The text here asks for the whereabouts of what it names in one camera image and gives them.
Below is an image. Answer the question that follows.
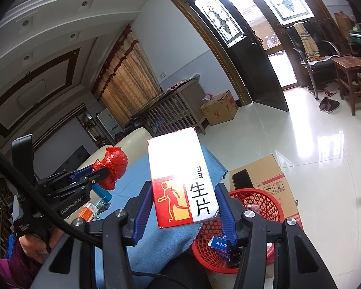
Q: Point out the white cabinet appliance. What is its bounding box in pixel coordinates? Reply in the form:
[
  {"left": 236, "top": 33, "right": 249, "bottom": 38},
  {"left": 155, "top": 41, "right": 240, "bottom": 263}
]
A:
[{"left": 96, "top": 108, "right": 122, "bottom": 143}]

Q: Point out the large brown cardboard box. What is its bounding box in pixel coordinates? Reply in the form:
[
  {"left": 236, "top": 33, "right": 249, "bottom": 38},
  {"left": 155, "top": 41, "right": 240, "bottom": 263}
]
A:
[{"left": 229, "top": 153, "right": 303, "bottom": 229}]

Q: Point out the person's left hand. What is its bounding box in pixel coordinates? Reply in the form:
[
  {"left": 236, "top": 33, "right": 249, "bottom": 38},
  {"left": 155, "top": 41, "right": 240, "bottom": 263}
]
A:
[{"left": 19, "top": 226, "right": 64, "bottom": 262}]

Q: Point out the blue blanket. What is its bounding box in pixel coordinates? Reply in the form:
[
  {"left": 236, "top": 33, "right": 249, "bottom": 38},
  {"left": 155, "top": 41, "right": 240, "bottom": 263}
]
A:
[{"left": 87, "top": 144, "right": 229, "bottom": 289}]

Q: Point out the black metal chair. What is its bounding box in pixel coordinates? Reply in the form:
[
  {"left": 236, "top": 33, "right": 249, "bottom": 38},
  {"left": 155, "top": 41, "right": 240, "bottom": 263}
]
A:
[{"left": 289, "top": 21, "right": 360, "bottom": 100}]

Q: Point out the blue packet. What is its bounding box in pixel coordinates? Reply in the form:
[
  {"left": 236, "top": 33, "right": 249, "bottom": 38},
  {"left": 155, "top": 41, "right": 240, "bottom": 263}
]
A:
[{"left": 209, "top": 235, "right": 229, "bottom": 250}]

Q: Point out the dark display shelf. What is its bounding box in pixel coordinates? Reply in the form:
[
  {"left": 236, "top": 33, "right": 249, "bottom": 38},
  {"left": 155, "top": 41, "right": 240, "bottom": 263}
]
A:
[{"left": 76, "top": 110, "right": 107, "bottom": 146}]

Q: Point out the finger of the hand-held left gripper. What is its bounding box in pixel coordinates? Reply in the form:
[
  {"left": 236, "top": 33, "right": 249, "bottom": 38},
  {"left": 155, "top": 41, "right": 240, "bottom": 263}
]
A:
[
  {"left": 48, "top": 167, "right": 111, "bottom": 201},
  {"left": 38, "top": 168, "right": 94, "bottom": 189}
]

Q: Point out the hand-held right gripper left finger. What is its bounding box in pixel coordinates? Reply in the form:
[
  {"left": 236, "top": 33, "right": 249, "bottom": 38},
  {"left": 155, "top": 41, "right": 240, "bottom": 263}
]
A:
[{"left": 32, "top": 181, "right": 154, "bottom": 289}]

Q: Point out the dark wooden chair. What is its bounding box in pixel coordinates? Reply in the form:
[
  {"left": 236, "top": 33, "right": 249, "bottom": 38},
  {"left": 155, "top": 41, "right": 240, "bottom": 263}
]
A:
[{"left": 316, "top": 18, "right": 354, "bottom": 56}]

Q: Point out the green patterned wrapper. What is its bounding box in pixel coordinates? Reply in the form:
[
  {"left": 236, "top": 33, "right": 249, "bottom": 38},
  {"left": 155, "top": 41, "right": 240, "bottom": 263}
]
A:
[{"left": 93, "top": 202, "right": 112, "bottom": 219}]

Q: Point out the red and white carton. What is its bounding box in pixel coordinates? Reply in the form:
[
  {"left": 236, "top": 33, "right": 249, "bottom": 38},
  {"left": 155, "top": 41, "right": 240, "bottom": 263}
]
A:
[{"left": 147, "top": 126, "right": 220, "bottom": 229}]

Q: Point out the black smartphone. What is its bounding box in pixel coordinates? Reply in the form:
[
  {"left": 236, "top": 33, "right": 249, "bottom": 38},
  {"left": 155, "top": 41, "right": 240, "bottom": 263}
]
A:
[{"left": 231, "top": 169, "right": 255, "bottom": 191}]

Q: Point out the wooden slatted crib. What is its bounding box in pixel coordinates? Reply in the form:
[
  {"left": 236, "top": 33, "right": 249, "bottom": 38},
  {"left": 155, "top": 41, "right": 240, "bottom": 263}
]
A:
[{"left": 132, "top": 78, "right": 207, "bottom": 136}]

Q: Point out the tan curtain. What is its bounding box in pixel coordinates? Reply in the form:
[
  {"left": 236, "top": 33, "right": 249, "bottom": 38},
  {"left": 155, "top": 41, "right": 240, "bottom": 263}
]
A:
[{"left": 92, "top": 26, "right": 163, "bottom": 118}]

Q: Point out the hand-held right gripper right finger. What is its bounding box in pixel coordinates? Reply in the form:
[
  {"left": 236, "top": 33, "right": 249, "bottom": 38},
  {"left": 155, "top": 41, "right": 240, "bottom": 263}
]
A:
[{"left": 214, "top": 182, "right": 334, "bottom": 289}]

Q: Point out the stained glass window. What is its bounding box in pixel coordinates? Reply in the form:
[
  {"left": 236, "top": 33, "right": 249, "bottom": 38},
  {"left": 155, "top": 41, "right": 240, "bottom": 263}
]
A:
[{"left": 260, "top": 0, "right": 315, "bottom": 26}]

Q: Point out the red plastic basket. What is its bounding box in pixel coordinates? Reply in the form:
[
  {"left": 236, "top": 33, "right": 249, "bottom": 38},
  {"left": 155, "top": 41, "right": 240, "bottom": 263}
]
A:
[{"left": 191, "top": 188, "right": 285, "bottom": 274}]

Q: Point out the black door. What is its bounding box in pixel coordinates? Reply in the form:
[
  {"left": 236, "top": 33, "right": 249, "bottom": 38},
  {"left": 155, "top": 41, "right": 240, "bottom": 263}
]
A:
[{"left": 188, "top": 0, "right": 289, "bottom": 112}]

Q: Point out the small orange box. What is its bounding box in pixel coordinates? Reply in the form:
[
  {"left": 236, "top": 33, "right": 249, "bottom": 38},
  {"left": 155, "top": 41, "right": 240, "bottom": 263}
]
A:
[{"left": 78, "top": 204, "right": 95, "bottom": 222}]

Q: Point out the wooden stool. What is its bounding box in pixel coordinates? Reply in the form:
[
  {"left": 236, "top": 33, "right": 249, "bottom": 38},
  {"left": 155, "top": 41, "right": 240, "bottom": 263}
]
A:
[{"left": 332, "top": 55, "right": 361, "bottom": 116}]

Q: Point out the striped cloth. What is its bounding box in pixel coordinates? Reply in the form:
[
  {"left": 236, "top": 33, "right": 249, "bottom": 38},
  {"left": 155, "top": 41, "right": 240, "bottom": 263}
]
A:
[{"left": 293, "top": 22, "right": 322, "bottom": 62}]

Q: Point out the person's left forearm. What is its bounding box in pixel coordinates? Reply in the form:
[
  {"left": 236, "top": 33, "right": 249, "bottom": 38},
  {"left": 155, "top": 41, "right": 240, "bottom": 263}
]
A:
[{"left": 0, "top": 238, "right": 44, "bottom": 289}]

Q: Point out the teal insulated bottle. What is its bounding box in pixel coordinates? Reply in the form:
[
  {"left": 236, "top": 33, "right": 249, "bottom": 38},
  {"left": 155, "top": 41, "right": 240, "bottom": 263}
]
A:
[{"left": 93, "top": 185, "right": 113, "bottom": 202}]

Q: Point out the cardboard box with red mark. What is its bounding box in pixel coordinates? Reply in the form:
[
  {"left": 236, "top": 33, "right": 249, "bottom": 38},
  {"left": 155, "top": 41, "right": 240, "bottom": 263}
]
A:
[{"left": 200, "top": 90, "right": 239, "bottom": 126}]

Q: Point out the red plastic bag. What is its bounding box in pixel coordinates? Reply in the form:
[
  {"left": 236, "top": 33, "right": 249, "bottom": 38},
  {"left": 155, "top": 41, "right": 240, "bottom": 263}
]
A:
[{"left": 93, "top": 146, "right": 129, "bottom": 191}]

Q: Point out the beige leather sofa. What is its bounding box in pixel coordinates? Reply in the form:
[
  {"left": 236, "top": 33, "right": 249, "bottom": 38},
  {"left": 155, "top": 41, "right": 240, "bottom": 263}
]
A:
[{"left": 77, "top": 127, "right": 154, "bottom": 172}]

